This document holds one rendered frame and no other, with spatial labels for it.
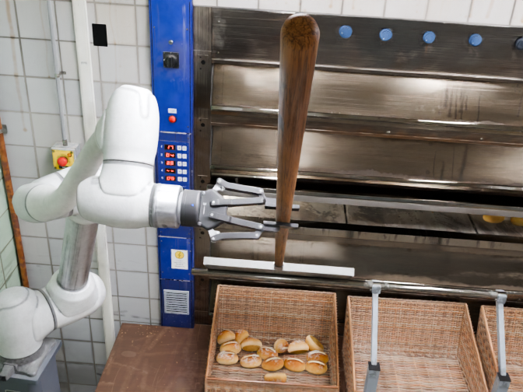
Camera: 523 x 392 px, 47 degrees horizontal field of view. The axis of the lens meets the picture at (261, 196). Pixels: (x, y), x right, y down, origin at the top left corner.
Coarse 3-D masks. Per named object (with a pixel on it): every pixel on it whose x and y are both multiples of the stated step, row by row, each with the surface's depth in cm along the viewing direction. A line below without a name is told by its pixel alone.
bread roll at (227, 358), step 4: (220, 352) 273; (224, 352) 272; (228, 352) 272; (232, 352) 273; (216, 356) 273; (220, 356) 271; (224, 356) 271; (228, 356) 271; (232, 356) 271; (236, 356) 272; (216, 360) 273; (220, 360) 271; (224, 360) 271; (228, 360) 271; (232, 360) 271; (236, 360) 272; (224, 364) 271; (228, 364) 271; (232, 364) 272
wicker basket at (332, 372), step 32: (224, 288) 281; (256, 288) 280; (224, 320) 285; (256, 320) 284; (288, 320) 284; (320, 320) 284; (256, 352) 281; (288, 352) 282; (224, 384) 248; (256, 384) 246; (288, 384) 246; (320, 384) 247
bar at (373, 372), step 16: (192, 272) 236; (208, 272) 236; (224, 272) 236; (240, 272) 236; (256, 272) 237; (368, 288) 235; (384, 288) 234; (400, 288) 234; (416, 288) 234; (432, 288) 234; (448, 288) 234; (496, 304) 235; (368, 368) 227; (368, 384) 228; (496, 384) 227
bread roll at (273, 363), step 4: (272, 356) 271; (276, 356) 272; (264, 360) 271; (268, 360) 269; (272, 360) 269; (276, 360) 270; (280, 360) 271; (264, 364) 270; (268, 364) 269; (272, 364) 269; (276, 364) 269; (280, 364) 270; (264, 368) 270; (268, 368) 269; (272, 368) 269; (276, 368) 269; (280, 368) 271
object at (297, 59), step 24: (288, 24) 45; (312, 24) 45; (288, 48) 46; (312, 48) 46; (288, 72) 50; (312, 72) 51; (288, 96) 55; (288, 120) 61; (288, 144) 69; (288, 168) 80; (288, 192) 94; (288, 216) 116
